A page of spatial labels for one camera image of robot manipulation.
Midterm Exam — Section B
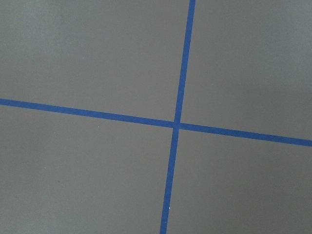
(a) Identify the brown paper table mat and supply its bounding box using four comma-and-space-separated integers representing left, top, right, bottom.
0, 0, 312, 234

